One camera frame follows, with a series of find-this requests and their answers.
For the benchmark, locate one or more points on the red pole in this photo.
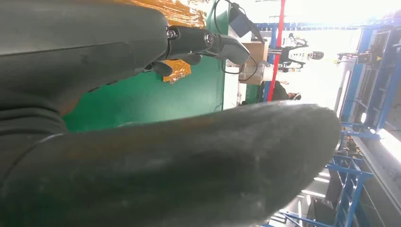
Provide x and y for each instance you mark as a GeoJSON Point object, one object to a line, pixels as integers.
{"type": "Point", "coordinates": [277, 47]}

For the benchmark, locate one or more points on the person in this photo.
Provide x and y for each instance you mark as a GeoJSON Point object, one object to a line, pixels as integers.
{"type": "Point", "coordinates": [280, 92]}

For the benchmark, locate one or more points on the blue metal shelving rack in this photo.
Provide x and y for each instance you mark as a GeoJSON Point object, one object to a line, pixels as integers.
{"type": "Point", "coordinates": [352, 84]}

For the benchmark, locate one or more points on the green crate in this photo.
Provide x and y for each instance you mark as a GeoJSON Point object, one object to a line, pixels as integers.
{"type": "Point", "coordinates": [252, 94]}

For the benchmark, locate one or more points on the green table mat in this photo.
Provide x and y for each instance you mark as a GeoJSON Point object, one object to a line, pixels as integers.
{"type": "Point", "coordinates": [156, 97]}

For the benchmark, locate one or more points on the cardboard box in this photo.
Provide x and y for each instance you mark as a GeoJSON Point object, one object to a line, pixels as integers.
{"type": "Point", "coordinates": [257, 50]}

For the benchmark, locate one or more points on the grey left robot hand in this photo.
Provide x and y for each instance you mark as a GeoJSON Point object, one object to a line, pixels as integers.
{"type": "Point", "coordinates": [156, 172]}

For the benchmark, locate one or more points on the dark blue tablet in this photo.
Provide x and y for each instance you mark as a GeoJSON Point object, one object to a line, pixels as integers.
{"type": "Point", "coordinates": [239, 22]}

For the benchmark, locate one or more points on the clear plastic water bottle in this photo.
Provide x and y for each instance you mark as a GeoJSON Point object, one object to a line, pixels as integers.
{"type": "Point", "coordinates": [268, 73]}

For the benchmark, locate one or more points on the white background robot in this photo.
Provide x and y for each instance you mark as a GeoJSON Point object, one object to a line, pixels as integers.
{"type": "Point", "coordinates": [296, 55]}

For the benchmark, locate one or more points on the yellow tape sheet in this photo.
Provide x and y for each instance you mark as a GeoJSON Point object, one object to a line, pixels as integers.
{"type": "Point", "coordinates": [184, 12]}

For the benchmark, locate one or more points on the blue metal cart frame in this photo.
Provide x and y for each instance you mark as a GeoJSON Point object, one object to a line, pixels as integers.
{"type": "Point", "coordinates": [273, 28]}

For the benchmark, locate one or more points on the white table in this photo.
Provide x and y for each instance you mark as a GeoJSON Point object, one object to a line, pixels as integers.
{"type": "Point", "coordinates": [230, 91]}

